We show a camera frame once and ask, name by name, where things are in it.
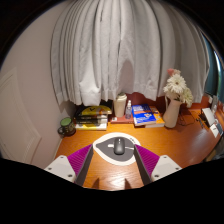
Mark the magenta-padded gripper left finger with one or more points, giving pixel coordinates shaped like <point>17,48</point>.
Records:
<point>61,166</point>

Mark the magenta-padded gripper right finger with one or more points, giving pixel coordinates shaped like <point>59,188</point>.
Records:
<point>165,166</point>

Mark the black computer mouse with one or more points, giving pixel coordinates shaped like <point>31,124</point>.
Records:
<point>119,146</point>

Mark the white and grey mouse pad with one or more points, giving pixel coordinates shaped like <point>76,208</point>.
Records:
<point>105,150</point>

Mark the dark mug with green inside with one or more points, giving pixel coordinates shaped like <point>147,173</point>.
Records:
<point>67,127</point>

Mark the orange book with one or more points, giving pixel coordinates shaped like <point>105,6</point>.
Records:
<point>159,120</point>

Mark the yellow and white book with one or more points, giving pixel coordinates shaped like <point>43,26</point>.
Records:
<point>91,127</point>

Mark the dark book with white pages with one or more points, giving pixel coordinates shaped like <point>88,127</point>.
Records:
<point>91,117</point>
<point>91,122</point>

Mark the blue book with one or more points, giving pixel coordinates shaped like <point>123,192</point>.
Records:
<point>143,115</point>

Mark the red-brown book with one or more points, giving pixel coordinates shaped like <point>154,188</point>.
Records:
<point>121,120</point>

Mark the black and yellow book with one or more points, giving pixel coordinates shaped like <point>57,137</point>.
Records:
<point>95,111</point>

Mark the clear spray bottle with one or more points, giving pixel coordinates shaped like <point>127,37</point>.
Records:
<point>128,111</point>

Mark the white small box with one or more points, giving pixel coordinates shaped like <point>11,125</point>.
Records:
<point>209,116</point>

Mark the cream lidded tumbler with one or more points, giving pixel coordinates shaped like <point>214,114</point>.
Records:
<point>120,106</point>

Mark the white curtain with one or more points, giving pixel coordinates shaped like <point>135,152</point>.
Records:
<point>126,50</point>

